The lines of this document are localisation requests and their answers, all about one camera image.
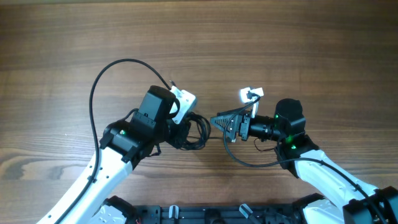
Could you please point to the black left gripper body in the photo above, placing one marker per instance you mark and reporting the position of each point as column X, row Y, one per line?
column 175, row 134

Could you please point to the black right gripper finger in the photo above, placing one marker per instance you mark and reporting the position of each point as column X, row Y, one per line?
column 225, row 123
column 234, row 111

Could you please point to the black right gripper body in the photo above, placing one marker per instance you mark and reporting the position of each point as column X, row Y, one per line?
column 236, row 126

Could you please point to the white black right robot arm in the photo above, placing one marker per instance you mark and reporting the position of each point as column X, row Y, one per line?
column 341, row 197

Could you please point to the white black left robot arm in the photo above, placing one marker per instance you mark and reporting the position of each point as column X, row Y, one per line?
column 161, row 117

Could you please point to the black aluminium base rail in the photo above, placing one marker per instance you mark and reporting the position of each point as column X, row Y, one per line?
column 265, row 214

